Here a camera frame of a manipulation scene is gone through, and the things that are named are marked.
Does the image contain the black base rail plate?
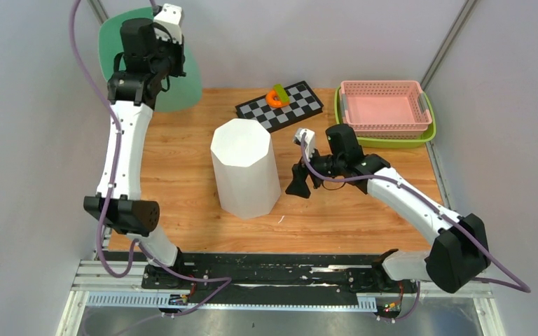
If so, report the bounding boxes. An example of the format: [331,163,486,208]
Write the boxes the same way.
[126,253,417,312]

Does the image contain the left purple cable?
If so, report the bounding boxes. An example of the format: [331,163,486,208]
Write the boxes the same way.
[68,0,233,321]

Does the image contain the pink perforated basket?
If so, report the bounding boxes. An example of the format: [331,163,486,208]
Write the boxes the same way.
[339,80,434,137]

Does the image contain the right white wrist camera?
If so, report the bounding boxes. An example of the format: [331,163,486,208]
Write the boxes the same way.
[294,127,316,160]

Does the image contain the green plastic tray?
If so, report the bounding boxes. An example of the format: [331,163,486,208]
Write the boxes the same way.
[333,87,437,149]

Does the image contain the green block toy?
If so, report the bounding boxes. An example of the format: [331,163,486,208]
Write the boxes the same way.
[273,84,289,105]

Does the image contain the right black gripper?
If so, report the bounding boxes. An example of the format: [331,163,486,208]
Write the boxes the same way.
[285,143,345,199]

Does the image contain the black white checkerboard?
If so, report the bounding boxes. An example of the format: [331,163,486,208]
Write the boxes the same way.
[235,80,324,133]

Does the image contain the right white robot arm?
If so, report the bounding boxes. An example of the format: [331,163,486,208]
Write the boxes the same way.
[286,124,490,293]

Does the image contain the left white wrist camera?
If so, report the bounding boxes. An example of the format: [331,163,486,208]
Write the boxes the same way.
[153,3,184,45]

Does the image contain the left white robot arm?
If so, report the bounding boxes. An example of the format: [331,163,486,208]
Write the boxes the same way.
[83,17,187,289]

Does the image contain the aluminium frame rails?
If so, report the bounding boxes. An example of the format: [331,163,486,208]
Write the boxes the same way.
[57,258,506,335]

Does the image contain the large white container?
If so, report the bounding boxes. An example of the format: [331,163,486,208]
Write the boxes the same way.
[210,118,282,220]

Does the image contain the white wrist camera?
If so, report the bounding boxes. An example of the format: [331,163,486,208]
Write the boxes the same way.
[294,127,316,160]
[153,3,184,45]

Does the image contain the green plastic bin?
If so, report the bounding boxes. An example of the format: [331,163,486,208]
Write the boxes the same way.
[98,7,202,113]

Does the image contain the orange ring toy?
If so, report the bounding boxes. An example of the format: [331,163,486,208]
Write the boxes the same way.
[265,90,289,109]

